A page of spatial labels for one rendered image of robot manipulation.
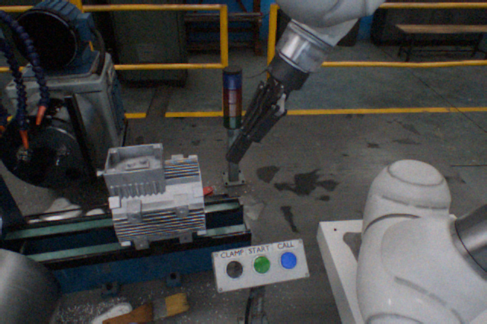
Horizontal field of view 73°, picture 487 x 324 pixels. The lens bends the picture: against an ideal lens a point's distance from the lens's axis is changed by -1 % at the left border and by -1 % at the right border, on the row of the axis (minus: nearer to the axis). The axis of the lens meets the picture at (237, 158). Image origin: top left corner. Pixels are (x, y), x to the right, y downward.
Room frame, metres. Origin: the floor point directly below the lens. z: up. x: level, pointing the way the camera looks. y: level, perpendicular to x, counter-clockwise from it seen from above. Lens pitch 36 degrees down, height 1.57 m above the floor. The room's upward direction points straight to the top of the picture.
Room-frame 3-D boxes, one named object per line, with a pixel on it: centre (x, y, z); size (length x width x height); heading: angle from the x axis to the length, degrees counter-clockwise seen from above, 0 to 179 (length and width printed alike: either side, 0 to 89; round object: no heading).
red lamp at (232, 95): (0.94, 0.01, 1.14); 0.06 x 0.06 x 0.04
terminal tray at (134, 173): (0.59, 0.23, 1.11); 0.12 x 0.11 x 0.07; 101
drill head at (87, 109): (0.87, 0.55, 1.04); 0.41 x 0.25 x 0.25; 11
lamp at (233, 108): (0.94, 0.01, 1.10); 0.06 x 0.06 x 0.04
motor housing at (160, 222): (0.60, 0.19, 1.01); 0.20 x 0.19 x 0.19; 101
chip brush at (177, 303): (0.43, 0.22, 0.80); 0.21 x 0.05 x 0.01; 109
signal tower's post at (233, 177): (0.94, 0.01, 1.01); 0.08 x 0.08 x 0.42; 11
